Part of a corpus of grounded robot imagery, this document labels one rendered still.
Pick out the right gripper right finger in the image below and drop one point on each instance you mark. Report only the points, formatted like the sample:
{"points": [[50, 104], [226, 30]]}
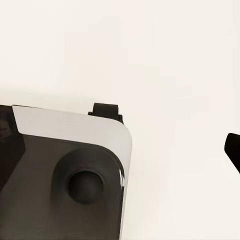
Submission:
{"points": [[232, 149]]}

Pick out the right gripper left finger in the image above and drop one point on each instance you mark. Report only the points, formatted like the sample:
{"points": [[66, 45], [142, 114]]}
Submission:
{"points": [[12, 149]]}

